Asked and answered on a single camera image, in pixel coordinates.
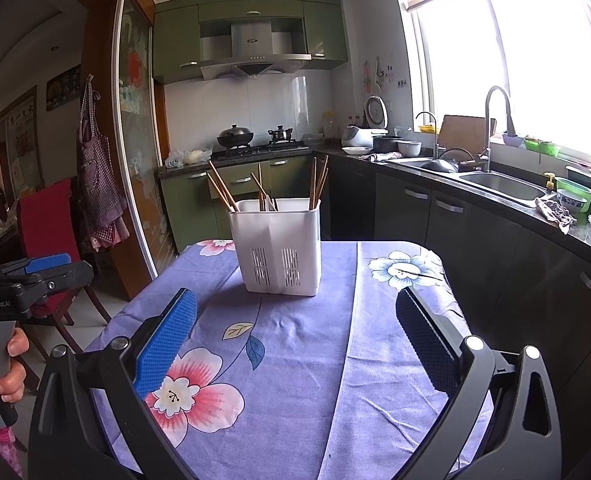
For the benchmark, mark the small blue bowl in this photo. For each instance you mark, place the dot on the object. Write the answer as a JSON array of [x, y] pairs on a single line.
[[512, 140]]

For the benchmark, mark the white rice cooker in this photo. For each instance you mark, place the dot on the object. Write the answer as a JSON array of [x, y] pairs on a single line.
[[355, 136]]

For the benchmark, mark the wooden cutting board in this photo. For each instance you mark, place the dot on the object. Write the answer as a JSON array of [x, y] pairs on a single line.
[[463, 135]]

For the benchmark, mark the dark base cabinets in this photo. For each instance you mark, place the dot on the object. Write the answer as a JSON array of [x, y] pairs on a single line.
[[475, 240]]

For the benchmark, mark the white plastic utensil holder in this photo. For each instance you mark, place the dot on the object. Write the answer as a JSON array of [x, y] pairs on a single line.
[[275, 240]]

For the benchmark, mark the black frying pan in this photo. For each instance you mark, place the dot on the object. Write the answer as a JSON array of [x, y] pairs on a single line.
[[440, 165]]

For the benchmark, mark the green plastic baskets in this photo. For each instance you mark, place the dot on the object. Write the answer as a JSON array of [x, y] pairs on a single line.
[[543, 147]]

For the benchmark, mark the glass sliding door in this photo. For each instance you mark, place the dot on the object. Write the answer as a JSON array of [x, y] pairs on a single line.
[[140, 135]]

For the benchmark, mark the stainless steel sink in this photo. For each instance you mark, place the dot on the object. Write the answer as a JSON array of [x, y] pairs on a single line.
[[505, 185]]

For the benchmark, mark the pink dishcloth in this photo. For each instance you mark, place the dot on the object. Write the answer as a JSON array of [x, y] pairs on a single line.
[[383, 156]]

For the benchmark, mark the kitchen window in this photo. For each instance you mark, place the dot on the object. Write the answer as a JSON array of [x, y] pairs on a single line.
[[535, 60]]

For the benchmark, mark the black cooker pot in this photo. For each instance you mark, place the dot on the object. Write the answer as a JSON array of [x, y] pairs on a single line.
[[385, 144]]

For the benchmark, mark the white bowl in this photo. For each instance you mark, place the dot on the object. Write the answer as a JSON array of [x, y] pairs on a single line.
[[409, 148]]

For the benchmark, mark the black wok with lid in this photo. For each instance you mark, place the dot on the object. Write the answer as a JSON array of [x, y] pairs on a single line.
[[235, 136]]

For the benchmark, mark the red wooden chair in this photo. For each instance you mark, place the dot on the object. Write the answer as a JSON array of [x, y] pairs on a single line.
[[45, 220]]

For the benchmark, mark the checked apron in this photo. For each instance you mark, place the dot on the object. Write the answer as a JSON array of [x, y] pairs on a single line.
[[97, 175]]

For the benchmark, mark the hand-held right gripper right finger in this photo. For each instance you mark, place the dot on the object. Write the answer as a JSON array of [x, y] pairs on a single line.
[[428, 340]]

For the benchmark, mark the dark wall poster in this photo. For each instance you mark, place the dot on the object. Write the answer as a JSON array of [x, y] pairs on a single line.
[[62, 87]]

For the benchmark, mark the white plastic bags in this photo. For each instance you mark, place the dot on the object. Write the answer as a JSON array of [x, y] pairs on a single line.
[[193, 156]]

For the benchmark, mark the brown dish rag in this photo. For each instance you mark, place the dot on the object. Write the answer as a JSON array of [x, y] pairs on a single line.
[[553, 212]]

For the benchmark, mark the hanging wall ornament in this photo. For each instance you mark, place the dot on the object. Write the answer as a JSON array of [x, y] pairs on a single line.
[[368, 80]]

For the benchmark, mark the green wall cabinets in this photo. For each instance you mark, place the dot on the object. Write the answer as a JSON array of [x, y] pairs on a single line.
[[175, 35]]

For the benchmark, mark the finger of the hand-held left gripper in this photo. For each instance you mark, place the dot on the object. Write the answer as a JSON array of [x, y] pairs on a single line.
[[65, 277], [47, 262]]

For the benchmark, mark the yellow plastic spigot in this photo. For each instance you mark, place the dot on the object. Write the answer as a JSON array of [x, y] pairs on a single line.
[[549, 182]]

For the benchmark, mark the framed wall picture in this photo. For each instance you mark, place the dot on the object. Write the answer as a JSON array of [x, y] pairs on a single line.
[[22, 135]]

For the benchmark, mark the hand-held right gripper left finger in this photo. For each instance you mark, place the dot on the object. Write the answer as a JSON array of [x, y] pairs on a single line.
[[168, 345]]

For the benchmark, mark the tall chrome faucet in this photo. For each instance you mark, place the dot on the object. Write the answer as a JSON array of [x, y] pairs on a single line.
[[487, 130]]

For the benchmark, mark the white shallow dish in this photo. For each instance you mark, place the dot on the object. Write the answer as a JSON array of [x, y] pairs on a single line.
[[355, 150]]

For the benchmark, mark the black gas stove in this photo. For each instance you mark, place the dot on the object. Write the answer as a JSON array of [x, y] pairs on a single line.
[[285, 147]]

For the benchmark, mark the yellow plastic container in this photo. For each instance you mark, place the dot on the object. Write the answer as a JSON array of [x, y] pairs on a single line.
[[428, 129]]

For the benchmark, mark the blue patterned bowl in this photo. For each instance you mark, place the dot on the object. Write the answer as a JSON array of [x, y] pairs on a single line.
[[571, 202]]

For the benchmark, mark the person's left hand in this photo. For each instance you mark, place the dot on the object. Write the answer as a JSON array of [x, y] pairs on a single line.
[[12, 385]]

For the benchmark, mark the green plastic basin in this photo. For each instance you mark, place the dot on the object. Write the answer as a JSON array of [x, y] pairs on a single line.
[[580, 190]]

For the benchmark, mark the cooking oil bottle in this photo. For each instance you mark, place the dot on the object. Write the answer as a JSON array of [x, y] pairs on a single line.
[[329, 127]]

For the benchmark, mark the steel range hood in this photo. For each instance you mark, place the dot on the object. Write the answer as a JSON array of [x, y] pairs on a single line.
[[250, 40]]

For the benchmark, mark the purple floral tablecloth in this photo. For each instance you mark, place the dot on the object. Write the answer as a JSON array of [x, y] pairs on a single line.
[[295, 360]]

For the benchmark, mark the green base cabinets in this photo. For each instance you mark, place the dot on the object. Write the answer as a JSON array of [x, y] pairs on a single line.
[[195, 200]]

